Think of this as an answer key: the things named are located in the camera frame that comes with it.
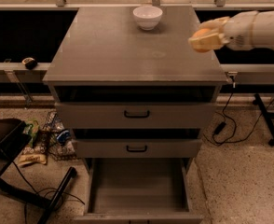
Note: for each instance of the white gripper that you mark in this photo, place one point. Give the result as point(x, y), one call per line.
point(239, 32)

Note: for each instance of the orange fruit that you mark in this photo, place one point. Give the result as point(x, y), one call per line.
point(199, 33)

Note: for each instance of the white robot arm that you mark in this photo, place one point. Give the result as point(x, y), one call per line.
point(263, 31)

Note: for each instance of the grey drawer cabinet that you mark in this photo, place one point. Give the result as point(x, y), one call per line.
point(107, 59)

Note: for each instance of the grey top drawer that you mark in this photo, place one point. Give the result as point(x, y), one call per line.
point(137, 116)

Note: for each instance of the grey middle drawer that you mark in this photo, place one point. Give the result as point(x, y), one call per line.
point(137, 148)

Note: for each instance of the grey open bottom drawer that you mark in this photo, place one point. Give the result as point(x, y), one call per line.
point(138, 191)

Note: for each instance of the white ceramic bowl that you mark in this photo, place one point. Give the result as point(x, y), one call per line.
point(147, 17)

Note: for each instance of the black wheeled stand leg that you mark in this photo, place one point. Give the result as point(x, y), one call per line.
point(268, 116)

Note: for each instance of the black tape measure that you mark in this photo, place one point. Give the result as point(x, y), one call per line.
point(29, 63)

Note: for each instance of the green snack bag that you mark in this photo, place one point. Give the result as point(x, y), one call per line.
point(31, 128)

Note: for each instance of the yellow snack bag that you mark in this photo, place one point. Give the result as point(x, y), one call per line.
point(33, 155)

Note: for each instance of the wire basket with items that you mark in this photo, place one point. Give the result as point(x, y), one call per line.
point(60, 146)

